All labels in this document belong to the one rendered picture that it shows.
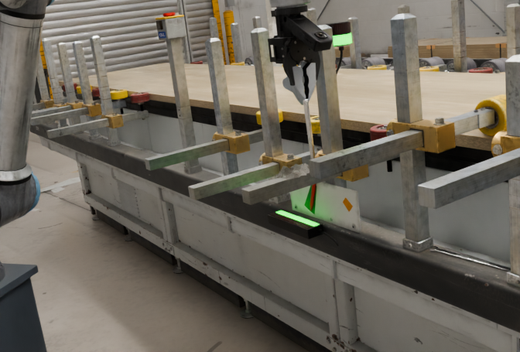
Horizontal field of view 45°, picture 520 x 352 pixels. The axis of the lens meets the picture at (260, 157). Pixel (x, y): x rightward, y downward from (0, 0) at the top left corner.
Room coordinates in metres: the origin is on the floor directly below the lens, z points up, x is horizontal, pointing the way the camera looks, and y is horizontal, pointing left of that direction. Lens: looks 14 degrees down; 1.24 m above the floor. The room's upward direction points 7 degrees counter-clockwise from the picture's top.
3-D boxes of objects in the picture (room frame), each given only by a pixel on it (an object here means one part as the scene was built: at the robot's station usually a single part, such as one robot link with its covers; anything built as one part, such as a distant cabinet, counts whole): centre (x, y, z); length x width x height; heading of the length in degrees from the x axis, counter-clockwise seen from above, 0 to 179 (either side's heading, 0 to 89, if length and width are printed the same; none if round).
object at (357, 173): (1.42, -0.19, 0.85); 0.13 x 0.06 x 0.05; 32
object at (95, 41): (2.71, 0.62, 0.94); 0.03 x 0.03 x 0.48; 32
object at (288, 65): (1.37, -0.10, 1.09); 0.05 x 0.02 x 0.09; 122
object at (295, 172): (1.33, -0.07, 0.87); 0.09 x 0.07 x 0.02; 122
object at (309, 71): (1.41, -0.12, 1.05); 0.06 x 0.03 x 0.09; 32
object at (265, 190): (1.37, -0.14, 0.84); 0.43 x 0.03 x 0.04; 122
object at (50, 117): (2.86, 0.79, 0.84); 0.43 x 0.03 x 0.04; 122
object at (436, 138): (1.21, -0.32, 0.95); 0.13 x 0.06 x 0.05; 32
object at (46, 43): (3.35, 1.02, 0.94); 0.03 x 0.03 x 0.48; 32
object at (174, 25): (2.08, 0.23, 1.18); 0.07 x 0.07 x 0.08; 32
